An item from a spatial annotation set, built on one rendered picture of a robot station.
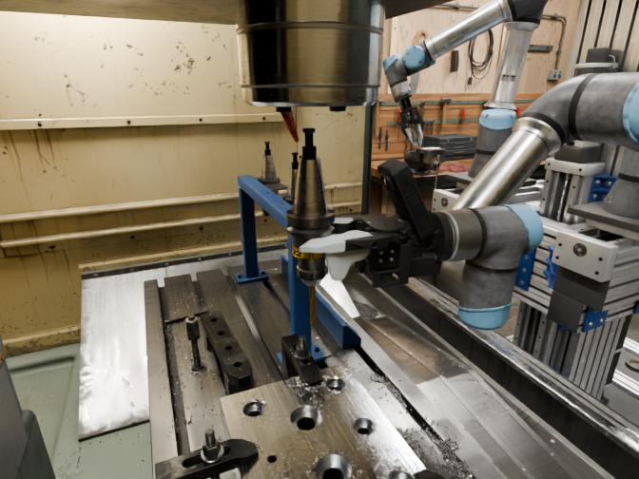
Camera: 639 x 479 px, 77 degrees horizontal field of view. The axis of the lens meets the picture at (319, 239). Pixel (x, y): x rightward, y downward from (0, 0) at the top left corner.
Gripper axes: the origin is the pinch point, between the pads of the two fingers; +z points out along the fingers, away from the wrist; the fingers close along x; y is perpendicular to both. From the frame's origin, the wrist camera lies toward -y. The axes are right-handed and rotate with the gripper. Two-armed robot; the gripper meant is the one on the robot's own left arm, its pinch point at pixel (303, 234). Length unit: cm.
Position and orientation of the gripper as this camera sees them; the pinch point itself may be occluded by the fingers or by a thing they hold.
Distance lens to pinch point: 51.8
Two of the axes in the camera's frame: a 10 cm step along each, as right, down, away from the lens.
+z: -9.6, 0.9, -2.5
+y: -0.1, 9.4, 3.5
